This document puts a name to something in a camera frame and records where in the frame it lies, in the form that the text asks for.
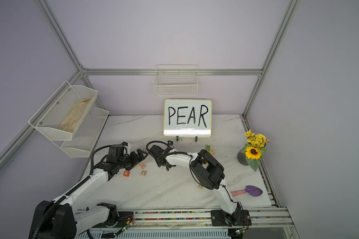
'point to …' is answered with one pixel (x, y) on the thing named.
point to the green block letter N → (208, 147)
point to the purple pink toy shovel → (252, 190)
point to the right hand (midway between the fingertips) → (164, 162)
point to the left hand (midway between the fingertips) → (143, 159)
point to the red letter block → (126, 174)
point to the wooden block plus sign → (212, 151)
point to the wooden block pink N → (142, 166)
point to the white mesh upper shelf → (65, 112)
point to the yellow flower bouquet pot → (252, 154)
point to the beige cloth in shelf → (70, 122)
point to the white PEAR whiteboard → (187, 118)
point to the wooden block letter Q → (143, 173)
